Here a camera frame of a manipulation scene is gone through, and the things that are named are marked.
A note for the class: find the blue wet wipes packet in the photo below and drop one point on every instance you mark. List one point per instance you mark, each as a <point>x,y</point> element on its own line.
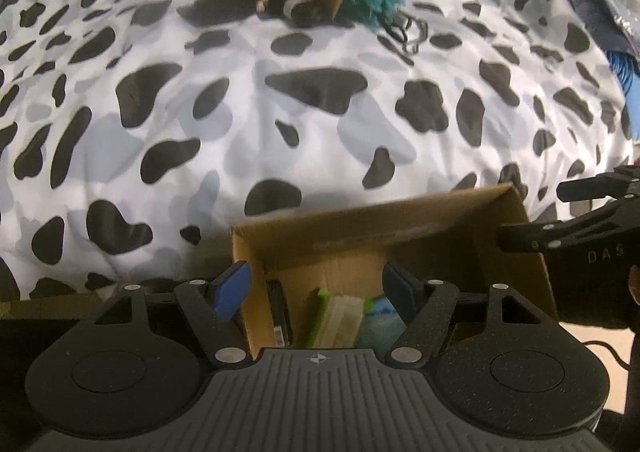
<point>382,327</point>

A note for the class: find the blue striped cloth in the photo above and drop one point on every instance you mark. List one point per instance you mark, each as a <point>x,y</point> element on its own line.
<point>625,70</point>

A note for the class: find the green wet wipes packet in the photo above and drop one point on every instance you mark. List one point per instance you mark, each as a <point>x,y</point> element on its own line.
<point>340,319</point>

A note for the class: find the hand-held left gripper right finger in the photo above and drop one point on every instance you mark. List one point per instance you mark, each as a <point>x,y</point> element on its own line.
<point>397,287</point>

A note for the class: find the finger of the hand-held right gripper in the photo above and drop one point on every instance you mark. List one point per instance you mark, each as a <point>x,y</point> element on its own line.
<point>590,188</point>
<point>550,233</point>

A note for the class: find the black rectangular device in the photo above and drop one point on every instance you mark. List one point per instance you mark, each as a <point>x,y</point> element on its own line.
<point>277,307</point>

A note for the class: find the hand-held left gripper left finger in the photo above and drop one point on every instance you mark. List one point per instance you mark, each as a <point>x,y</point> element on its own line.
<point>232,289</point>

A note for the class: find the cow print blanket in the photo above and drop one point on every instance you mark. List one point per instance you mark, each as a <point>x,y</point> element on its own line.
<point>225,132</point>

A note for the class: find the person's right hand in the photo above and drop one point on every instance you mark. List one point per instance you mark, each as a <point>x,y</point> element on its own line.
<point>634,284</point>

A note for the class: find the brown cardboard box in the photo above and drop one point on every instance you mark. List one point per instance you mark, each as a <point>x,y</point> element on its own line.
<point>450,232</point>

